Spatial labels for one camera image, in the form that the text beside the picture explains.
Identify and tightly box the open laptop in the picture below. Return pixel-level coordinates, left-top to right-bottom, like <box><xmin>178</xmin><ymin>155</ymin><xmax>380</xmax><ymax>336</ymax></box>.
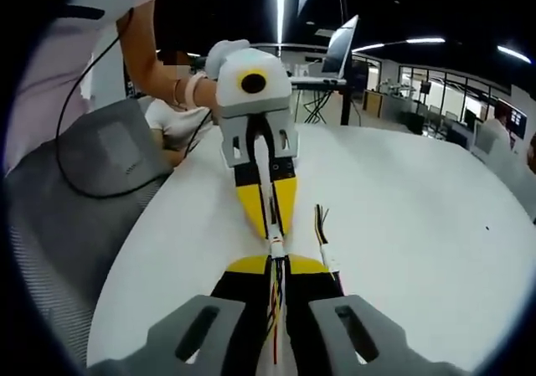
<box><xmin>321</xmin><ymin>14</ymin><xmax>360</xmax><ymax>79</ymax></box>

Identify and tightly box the black legged stand table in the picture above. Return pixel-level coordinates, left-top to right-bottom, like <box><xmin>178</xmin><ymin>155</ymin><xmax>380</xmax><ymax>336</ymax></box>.
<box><xmin>288</xmin><ymin>76</ymin><xmax>349</xmax><ymax>126</ymax></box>

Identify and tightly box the black vertical pole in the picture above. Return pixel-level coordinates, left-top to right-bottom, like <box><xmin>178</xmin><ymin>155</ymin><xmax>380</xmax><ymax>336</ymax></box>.
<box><xmin>338</xmin><ymin>0</ymin><xmax>353</xmax><ymax>126</ymax></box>

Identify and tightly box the grey mesh office chair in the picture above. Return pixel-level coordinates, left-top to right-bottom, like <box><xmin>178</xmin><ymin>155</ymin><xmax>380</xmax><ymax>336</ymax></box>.
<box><xmin>3</xmin><ymin>97</ymin><xmax>178</xmax><ymax>371</ymax></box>

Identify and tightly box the purple lit monitor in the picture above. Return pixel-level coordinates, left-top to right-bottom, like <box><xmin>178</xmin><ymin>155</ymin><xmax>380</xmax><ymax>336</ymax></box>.
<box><xmin>508</xmin><ymin>111</ymin><xmax>528</xmax><ymax>139</ymax></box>

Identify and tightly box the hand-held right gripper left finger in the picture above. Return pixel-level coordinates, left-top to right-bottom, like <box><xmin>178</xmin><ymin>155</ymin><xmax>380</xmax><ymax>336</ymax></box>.
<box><xmin>86</xmin><ymin>255</ymin><xmax>271</xmax><ymax>376</ymax></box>

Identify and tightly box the operator in white shirt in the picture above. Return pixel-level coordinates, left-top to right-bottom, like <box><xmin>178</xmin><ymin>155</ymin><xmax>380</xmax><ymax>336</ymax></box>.
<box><xmin>3</xmin><ymin>0</ymin><xmax>162</xmax><ymax>176</ymax></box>

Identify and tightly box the JST connector wire harness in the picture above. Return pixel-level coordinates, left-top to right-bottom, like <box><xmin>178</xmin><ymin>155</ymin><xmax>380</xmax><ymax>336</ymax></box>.
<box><xmin>313</xmin><ymin>203</ymin><xmax>343</xmax><ymax>287</ymax></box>
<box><xmin>264</xmin><ymin>195</ymin><xmax>294</xmax><ymax>371</ymax></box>

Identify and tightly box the black device cable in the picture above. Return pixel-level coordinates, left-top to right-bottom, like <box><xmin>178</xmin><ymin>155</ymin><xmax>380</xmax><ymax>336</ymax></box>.
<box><xmin>56</xmin><ymin>7</ymin><xmax>213</xmax><ymax>199</ymax></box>

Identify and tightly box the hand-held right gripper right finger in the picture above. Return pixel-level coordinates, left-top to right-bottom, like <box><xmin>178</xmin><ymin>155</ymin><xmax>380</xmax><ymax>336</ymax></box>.
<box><xmin>288</xmin><ymin>255</ymin><xmax>428</xmax><ymax>376</ymax></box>

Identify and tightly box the person's leg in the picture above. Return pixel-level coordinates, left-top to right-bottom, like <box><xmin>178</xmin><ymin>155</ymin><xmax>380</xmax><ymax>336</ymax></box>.
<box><xmin>144</xmin><ymin>97</ymin><xmax>213</xmax><ymax>164</ymax></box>

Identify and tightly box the straight ceiling light strip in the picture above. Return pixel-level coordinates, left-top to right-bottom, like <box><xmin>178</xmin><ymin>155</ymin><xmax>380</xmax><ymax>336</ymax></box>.
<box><xmin>351</xmin><ymin>37</ymin><xmax>446</xmax><ymax>54</ymax></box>
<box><xmin>497</xmin><ymin>44</ymin><xmax>532</xmax><ymax>64</ymax></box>
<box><xmin>275</xmin><ymin>0</ymin><xmax>287</xmax><ymax>45</ymax></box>

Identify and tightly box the person's left hand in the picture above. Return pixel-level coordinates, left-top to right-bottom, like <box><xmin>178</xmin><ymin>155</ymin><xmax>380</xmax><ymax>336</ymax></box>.
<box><xmin>194</xmin><ymin>76</ymin><xmax>221</xmax><ymax>116</ymax></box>

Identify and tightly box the pink wristband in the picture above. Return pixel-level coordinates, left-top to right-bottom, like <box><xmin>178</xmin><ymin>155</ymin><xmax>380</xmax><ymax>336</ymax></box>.
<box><xmin>173</xmin><ymin>74</ymin><xmax>203</xmax><ymax>110</ymax></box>

